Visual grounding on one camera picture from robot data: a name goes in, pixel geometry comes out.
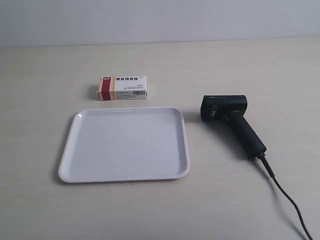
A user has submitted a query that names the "black handheld barcode scanner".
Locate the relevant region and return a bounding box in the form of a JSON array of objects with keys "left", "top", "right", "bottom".
[{"left": 200, "top": 95, "right": 267, "bottom": 159}]

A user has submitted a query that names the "white red medicine box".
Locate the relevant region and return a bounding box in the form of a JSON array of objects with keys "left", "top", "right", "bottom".
[{"left": 97, "top": 76, "right": 148, "bottom": 101}]

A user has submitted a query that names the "white plastic tray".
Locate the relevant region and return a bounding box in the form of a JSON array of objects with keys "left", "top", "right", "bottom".
[{"left": 58, "top": 106, "right": 190, "bottom": 184}]

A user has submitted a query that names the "black scanner cable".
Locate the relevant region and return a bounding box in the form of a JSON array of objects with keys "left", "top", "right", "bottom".
[{"left": 258, "top": 152, "right": 314, "bottom": 240}]

